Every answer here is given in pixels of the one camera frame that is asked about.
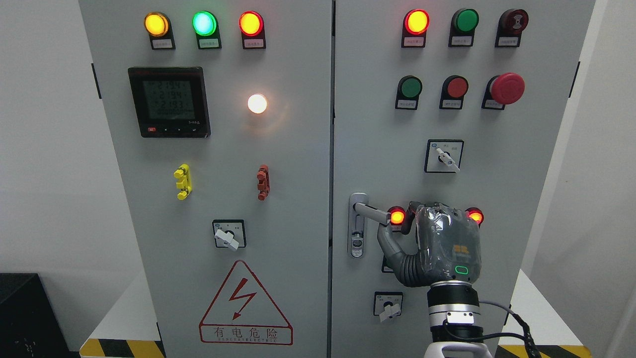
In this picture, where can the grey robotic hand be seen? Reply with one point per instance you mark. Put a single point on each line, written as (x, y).
(448, 246)

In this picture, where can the silver cabinet door handle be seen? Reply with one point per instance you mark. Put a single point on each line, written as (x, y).
(358, 212)

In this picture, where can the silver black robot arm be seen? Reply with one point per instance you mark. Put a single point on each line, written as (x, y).
(453, 307)

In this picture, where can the grey right cabinet door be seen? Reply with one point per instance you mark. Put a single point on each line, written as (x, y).
(446, 117)

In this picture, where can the grey cabinet door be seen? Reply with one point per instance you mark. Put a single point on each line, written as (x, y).
(287, 234)
(446, 117)

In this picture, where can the grey left cabinet door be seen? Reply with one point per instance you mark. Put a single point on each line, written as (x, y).
(287, 234)

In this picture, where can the red lit indicator lower right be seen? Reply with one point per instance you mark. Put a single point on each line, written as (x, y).
(475, 214)

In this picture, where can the red lit indicator lower left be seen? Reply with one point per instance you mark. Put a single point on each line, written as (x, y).
(398, 215)

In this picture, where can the red button second row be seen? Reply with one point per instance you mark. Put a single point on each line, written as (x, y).
(454, 88)

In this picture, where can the green button second row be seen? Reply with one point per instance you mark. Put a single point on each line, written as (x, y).
(408, 91)

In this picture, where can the red emergency stop button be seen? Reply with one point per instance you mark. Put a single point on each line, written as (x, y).
(502, 90)

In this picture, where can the red terminal connector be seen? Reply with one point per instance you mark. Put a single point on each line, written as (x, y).
(263, 183)

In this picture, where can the red electric warning sign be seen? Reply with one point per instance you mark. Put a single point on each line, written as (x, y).
(243, 312)

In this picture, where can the green button top row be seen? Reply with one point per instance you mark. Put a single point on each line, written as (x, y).
(462, 28)

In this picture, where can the red lit indicator top right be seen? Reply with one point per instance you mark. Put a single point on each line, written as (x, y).
(414, 27)

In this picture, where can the dark red buzzer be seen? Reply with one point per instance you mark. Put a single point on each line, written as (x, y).
(510, 28)

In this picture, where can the white indicator light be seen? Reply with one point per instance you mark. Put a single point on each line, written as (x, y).
(257, 103)

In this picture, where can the yellow terminal connector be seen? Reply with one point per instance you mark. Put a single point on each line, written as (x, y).
(183, 181)

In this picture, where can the red lit indicator light left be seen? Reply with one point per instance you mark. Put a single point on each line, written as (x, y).
(251, 26)

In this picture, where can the black digital power meter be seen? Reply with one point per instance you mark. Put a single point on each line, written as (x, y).
(170, 102)

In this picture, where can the green lit indicator light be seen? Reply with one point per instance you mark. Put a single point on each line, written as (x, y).
(207, 30)

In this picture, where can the yellow indicator light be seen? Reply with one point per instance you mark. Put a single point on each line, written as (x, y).
(159, 28)

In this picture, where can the black box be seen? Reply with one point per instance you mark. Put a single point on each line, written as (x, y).
(28, 326)

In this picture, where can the white selector switch right door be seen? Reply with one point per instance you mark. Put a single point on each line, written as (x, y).
(387, 304)

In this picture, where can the white selector switch door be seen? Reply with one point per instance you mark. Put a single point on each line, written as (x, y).
(387, 304)
(229, 233)

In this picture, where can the white lever selector switch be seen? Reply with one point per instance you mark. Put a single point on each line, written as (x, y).
(443, 156)

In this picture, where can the white selector switch left door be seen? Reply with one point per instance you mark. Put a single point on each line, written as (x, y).
(229, 233)

